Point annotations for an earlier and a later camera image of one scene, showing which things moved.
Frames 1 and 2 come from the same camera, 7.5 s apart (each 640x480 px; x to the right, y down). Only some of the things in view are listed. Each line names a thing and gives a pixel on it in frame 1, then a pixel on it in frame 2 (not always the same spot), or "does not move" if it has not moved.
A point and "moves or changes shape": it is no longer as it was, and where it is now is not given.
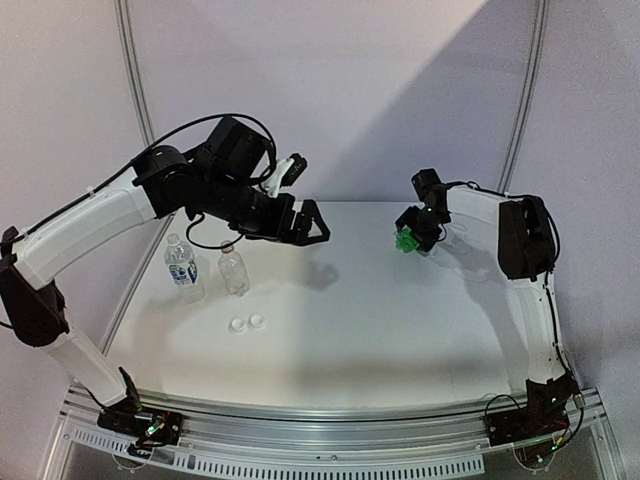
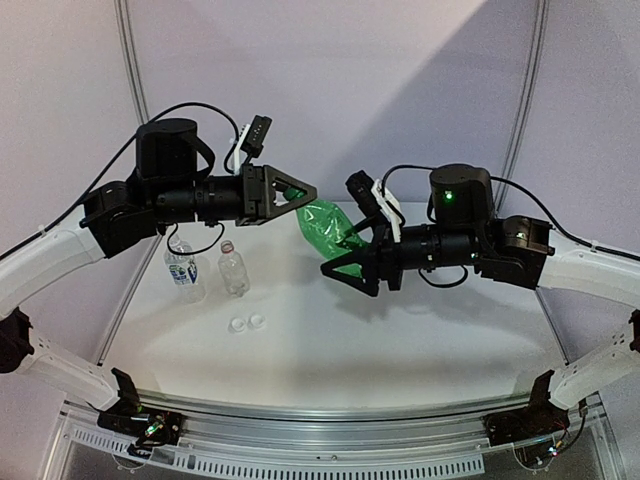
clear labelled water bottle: x=181 y=262 does not move
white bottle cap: x=257 y=321 does not move
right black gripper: x=424 y=241 → x=366 y=258
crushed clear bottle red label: x=234 y=274 does not move
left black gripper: x=280 y=231 → x=257 y=204
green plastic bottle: x=405 y=241 moves or changes shape
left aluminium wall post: x=133 y=70 does not move
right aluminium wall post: x=526 y=117 does not move
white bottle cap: x=238 y=325 does not move
